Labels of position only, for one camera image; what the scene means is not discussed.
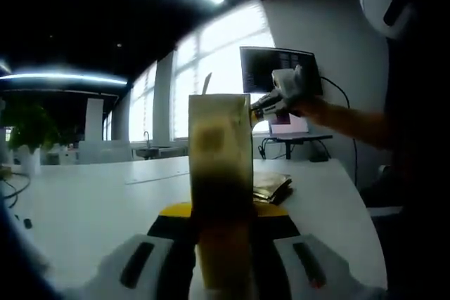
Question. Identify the narrow window with blinds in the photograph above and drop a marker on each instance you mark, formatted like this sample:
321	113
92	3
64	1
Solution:
142	110

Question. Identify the person's right hand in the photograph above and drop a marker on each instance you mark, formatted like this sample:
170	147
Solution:
316	112

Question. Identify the white cabinet counter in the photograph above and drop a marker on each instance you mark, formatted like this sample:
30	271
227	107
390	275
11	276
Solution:
105	154

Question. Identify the metal sink faucet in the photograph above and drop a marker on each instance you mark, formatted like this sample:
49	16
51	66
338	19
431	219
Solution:
147	140

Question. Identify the open laptop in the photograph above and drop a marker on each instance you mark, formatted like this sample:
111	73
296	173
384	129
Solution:
292	128

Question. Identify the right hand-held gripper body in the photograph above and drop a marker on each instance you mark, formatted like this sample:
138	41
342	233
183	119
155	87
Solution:
290	82

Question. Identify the pile of gold masks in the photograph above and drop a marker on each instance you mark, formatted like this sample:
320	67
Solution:
272	184

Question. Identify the black wall monitor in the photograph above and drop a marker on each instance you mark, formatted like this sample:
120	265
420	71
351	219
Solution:
260	68

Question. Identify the green potted plant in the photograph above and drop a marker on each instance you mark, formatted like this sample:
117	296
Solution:
30	124

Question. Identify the black computer mouse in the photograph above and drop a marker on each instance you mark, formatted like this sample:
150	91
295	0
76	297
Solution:
319	158

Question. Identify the large window with blinds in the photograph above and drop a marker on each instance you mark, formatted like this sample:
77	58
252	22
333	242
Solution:
225	43

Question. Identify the steel sink counter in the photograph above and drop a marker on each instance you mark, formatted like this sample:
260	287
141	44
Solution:
161	152

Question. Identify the white table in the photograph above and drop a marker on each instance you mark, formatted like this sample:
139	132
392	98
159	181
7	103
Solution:
88	208

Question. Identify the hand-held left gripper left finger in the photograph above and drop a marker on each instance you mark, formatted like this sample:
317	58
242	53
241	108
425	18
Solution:
160	265

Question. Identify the gold paper bag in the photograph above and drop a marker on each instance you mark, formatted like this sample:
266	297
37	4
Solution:
221	159

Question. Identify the white plant pot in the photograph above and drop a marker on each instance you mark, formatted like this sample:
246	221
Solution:
30	163

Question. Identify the person in black shirt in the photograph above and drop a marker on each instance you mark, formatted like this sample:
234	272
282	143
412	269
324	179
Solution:
422	121

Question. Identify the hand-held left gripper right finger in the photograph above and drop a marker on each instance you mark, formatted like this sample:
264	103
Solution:
281	268

